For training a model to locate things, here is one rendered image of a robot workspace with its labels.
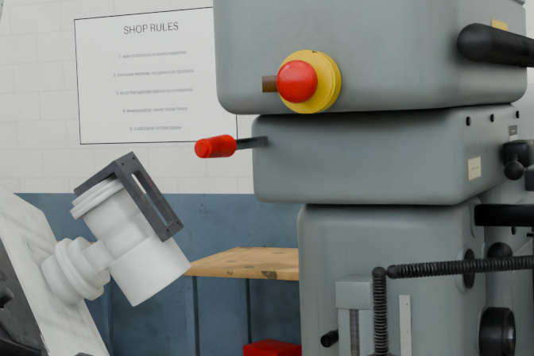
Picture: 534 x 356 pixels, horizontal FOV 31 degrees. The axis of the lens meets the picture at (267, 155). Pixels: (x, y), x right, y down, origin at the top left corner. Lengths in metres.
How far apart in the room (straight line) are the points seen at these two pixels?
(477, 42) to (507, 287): 0.42
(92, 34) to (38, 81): 0.55
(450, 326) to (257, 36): 0.38
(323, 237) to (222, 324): 5.06
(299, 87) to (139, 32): 5.40
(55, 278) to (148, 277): 0.09
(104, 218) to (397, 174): 0.31
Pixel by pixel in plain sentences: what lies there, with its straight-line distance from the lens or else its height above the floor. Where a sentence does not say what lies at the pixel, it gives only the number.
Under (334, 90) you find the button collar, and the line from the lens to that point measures 0.89.
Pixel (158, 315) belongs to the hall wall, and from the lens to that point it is 6.34.
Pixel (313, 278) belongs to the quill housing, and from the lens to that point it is 1.08.
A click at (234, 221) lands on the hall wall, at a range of 5.94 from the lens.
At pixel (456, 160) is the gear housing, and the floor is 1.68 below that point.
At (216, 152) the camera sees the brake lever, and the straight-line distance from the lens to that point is 0.92.
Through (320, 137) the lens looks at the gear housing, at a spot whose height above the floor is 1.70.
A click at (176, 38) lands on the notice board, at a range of 6.10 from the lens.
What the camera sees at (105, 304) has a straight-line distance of 6.38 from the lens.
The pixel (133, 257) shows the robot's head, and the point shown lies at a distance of 0.87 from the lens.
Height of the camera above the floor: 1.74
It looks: 3 degrees down
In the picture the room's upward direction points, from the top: 2 degrees counter-clockwise
